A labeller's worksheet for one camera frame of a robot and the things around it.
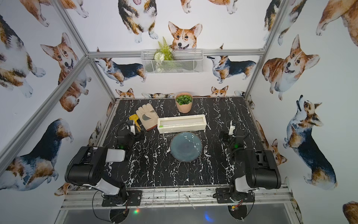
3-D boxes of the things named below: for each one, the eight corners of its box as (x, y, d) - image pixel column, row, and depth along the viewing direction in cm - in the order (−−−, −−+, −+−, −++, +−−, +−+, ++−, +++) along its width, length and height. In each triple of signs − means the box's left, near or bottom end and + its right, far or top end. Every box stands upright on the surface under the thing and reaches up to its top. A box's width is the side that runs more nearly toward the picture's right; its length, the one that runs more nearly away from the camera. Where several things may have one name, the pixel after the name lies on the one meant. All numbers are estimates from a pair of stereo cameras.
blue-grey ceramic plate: (169, 162, 88) (169, 160, 86) (171, 134, 101) (171, 131, 99) (202, 162, 88) (203, 160, 86) (200, 133, 101) (201, 131, 99)
